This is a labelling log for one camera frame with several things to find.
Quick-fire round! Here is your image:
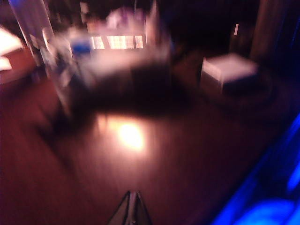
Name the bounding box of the blue cloth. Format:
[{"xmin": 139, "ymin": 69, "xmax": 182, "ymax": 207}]
[{"xmin": 232, "ymin": 198, "xmax": 300, "ymax": 225}]

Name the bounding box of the white glue bottle blue cap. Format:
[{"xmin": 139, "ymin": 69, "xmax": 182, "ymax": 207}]
[{"xmin": 70, "ymin": 34, "xmax": 145, "ymax": 57}]

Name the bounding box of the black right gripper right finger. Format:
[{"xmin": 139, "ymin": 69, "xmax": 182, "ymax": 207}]
[{"xmin": 135, "ymin": 191, "xmax": 153, "ymax": 225}]

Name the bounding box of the white notebook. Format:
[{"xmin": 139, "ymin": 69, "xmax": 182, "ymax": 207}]
[{"xmin": 0, "ymin": 27, "xmax": 25, "ymax": 72}]

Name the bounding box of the dark tall container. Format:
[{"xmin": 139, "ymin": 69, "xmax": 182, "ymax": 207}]
[{"xmin": 249, "ymin": 0, "xmax": 290, "ymax": 63}]

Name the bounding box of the crumpled white paper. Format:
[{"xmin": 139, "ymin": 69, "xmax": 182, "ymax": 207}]
[{"xmin": 104, "ymin": 6, "xmax": 161, "ymax": 36}]

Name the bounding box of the translucent plastic box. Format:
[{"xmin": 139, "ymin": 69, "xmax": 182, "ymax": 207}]
[{"xmin": 43, "ymin": 25, "xmax": 175, "ymax": 97}]

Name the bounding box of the translucent plastic bottle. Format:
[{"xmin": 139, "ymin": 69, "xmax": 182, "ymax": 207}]
[{"xmin": 8, "ymin": 0, "xmax": 56, "ymax": 68}]

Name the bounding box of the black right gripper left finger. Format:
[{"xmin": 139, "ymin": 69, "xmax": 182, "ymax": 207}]
[{"xmin": 107, "ymin": 191, "xmax": 131, "ymax": 225}]

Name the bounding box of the white square power adapter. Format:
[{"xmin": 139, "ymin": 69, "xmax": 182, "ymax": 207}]
[{"xmin": 201, "ymin": 53, "xmax": 259, "ymax": 94}]

